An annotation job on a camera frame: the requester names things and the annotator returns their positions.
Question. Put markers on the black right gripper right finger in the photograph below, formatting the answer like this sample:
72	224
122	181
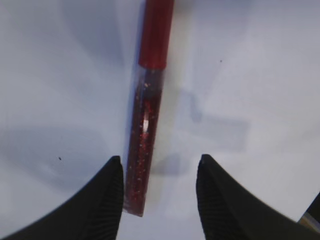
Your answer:
228	211

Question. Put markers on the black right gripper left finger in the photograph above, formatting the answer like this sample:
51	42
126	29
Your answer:
93	213

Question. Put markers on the red glitter pen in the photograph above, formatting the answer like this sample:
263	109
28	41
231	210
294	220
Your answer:
148	89

